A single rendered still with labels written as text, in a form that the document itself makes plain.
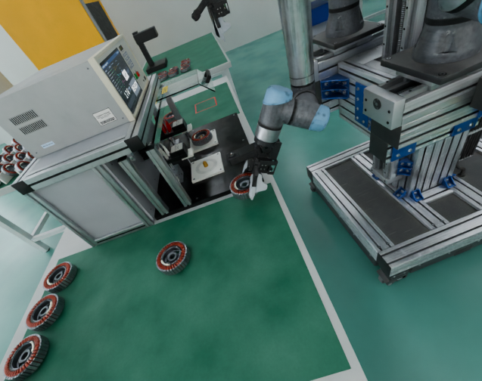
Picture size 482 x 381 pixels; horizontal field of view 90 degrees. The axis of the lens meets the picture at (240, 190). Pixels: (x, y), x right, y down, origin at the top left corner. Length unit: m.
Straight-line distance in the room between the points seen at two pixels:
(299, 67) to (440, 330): 1.26
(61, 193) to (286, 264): 0.78
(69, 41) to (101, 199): 3.91
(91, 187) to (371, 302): 1.36
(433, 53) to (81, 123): 1.07
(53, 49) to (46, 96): 3.89
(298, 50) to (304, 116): 0.18
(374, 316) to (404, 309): 0.14
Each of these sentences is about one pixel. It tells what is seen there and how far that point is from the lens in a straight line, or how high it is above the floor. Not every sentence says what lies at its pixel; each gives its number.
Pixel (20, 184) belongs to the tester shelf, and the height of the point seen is 1.11.
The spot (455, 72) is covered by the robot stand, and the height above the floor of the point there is 1.04.
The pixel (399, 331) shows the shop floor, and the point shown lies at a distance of 1.47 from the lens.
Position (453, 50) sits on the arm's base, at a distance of 0.89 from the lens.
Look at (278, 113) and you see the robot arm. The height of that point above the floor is 1.06.
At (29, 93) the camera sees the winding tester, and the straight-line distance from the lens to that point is 1.01.
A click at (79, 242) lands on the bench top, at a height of 0.75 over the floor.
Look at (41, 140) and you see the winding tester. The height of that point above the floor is 1.17.
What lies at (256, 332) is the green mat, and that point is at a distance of 0.68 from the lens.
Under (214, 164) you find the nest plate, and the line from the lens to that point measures 1.10.
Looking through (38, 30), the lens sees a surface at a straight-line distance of 4.87.
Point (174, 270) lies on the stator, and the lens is 0.82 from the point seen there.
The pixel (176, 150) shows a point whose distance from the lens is 1.04.
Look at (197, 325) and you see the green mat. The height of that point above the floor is 0.75.
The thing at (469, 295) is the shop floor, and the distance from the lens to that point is 1.61.
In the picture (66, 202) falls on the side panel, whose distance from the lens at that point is 1.05.
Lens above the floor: 1.39
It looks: 42 degrees down
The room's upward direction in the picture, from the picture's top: 24 degrees counter-clockwise
